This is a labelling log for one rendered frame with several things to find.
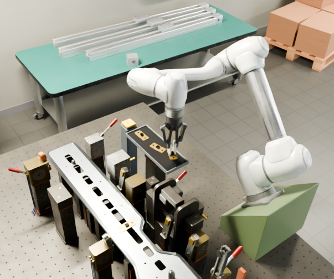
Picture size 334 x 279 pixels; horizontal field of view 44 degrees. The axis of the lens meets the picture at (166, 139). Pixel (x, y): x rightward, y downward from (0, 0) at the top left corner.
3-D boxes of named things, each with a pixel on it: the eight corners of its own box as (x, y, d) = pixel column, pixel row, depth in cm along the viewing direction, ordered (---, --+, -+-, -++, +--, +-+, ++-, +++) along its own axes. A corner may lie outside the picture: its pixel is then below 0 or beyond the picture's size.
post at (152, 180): (145, 230, 231) (145, 179, 206) (152, 226, 234) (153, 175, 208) (150, 236, 228) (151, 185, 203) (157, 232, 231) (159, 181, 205)
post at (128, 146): (121, 180, 261) (119, 124, 233) (132, 175, 265) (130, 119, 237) (128, 187, 256) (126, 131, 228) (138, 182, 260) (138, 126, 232)
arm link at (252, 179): (251, 188, 236) (236, 153, 235) (281, 180, 226) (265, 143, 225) (240, 199, 223) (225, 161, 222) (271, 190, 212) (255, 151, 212)
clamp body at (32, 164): (29, 210, 240) (16, 164, 217) (51, 200, 247) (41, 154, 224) (35, 220, 235) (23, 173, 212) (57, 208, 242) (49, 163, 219)
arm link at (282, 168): (279, 180, 225) (319, 169, 212) (268, 186, 211) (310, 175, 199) (233, 48, 231) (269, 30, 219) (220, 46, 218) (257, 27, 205)
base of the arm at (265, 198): (254, 195, 241) (250, 186, 241) (285, 190, 224) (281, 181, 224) (235, 208, 229) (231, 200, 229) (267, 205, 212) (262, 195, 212)
